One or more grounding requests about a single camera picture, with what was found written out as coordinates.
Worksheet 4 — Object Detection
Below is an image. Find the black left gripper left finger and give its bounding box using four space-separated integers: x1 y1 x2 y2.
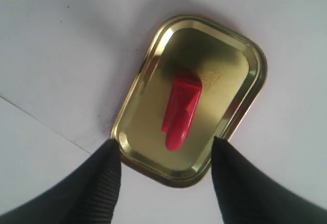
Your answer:
1 139 122 223

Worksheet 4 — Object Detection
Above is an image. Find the red plastic stamp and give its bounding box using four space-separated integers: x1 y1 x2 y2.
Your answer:
161 75 202 151

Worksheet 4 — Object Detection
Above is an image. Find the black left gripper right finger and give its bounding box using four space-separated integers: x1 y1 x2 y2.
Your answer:
211 137 326 223

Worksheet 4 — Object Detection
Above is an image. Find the gold metal tin lid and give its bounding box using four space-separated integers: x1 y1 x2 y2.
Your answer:
111 15 267 188

